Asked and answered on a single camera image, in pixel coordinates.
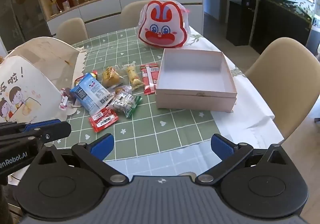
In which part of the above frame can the dark glass cabinet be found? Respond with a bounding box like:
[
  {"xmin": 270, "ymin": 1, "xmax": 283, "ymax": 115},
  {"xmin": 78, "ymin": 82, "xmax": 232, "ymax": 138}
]
[{"xmin": 0, "ymin": 0, "xmax": 52, "ymax": 51}]

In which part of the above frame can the red white bunny bag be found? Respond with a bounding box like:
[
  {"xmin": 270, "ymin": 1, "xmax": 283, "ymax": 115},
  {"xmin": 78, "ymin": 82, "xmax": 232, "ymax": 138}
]
[{"xmin": 137, "ymin": 0, "xmax": 192, "ymax": 50}]

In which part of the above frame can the wooden shelf cabinet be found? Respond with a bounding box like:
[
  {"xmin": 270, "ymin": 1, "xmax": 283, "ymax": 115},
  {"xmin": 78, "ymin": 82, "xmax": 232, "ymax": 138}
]
[{"xmin": 31, "ymin": 0, "xmax": 204, "ymax": 40}]

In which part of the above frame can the white floral tablecloth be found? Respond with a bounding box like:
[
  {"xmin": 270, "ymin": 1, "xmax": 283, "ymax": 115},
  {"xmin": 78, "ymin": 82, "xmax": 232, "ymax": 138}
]
[{"xmin": 186, "ymin": 25, "xmax": 284, "ymax": 144}]

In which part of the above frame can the cream biscuit packet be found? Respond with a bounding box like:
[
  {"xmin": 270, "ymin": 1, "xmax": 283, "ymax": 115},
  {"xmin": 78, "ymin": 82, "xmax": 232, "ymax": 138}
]
[{"xmin": 122, "ymin": 63, "xmax": 145, "ymax": 91}]

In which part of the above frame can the dark red candy packet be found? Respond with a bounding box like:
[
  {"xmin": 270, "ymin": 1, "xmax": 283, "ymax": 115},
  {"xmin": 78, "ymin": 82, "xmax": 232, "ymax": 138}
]
[{"xmin": 58, "ymin": 87, "xmax": 76, "ymax": 110}]

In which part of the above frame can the pink cardboard box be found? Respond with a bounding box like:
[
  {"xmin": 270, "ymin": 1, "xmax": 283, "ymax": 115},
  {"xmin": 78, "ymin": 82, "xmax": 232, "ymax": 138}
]
[{"xmin": 155, "ymin": 48, "xmax": 238, "ymax": 113}]

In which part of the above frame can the silver green candy packet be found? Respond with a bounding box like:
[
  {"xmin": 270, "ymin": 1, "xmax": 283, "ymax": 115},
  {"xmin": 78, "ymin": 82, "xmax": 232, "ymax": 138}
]
[{"xmin": 107, "ymin": 89, "xmax": 142, "ymax": 118}]

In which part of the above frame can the red white striped snack packet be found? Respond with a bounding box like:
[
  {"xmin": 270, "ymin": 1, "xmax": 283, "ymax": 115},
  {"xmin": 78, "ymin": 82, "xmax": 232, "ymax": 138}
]
[{"xmin": 140, "ymin": 63, "xmax": 160, "ymax": 95}]

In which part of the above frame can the black floor appliance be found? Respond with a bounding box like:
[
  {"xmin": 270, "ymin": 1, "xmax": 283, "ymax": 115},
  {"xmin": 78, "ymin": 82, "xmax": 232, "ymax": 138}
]
[{"xmin": 226, "ymin": 0, "xmax": 258, "ymax": 46}]

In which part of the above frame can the yellow pastry packet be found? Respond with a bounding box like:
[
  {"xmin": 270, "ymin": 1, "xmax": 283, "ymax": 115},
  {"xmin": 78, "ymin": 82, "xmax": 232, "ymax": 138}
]
[{"xmin": 102, "ymin": 66, "xmax": 124, "ymax": 88}]

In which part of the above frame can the blue snack packet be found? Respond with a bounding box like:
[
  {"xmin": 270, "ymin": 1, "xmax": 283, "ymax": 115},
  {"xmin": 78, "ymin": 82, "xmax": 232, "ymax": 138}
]
[{"xmin": 70, "ymin": 73, "xmax": 113, "ymax": 116}]

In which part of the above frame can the green checkered tablecloth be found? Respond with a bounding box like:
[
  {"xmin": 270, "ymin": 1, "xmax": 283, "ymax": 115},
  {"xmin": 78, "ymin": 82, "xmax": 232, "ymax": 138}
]
[{"xmin": 54, "ymin": 26, "xmax": 218, "ymax": 156}]

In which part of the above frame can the beige chair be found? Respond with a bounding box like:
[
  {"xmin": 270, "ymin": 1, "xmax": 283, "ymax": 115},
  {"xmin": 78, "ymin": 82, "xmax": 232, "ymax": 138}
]
[
  {"xmin": 244, "ymin": 37, "xmax": 320, "ymax": 172},
  {"xmin": 55, "ymin": 17, "xmax": 89, "ymax": 43},
  {"xmin": 119, "ymin": 0, "xmax": 163, "ymax": 30}
]

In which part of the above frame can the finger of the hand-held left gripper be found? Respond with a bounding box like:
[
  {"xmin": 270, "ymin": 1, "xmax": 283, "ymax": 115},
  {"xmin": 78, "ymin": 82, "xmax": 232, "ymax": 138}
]
[
  {"xmin": 0, "ymin": 119, "xmax": 62, "ymax": 132},
  {"xmin": 0, "ymin": 121, "xmax": 72, "ymax": 143}
]

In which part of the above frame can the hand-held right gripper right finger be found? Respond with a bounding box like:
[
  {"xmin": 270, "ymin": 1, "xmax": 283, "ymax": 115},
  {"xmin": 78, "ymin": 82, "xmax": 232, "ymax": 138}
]
[{"xmin": 195, "ymin": 133, "xmax": 295, "ymax": 186}]

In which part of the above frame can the fish tank on black stand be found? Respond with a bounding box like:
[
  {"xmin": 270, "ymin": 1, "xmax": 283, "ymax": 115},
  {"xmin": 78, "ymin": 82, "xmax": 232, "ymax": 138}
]
[{"xmin": 251, "ymin": 0, "xmax": 316, "ymax": 55}]

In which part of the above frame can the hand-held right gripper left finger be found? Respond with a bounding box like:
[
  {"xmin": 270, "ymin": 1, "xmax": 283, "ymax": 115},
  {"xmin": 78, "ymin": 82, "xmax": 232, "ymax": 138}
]
[{"xmin": 31, "ymin": 133, "xmax": 129, "ymax": 186}]

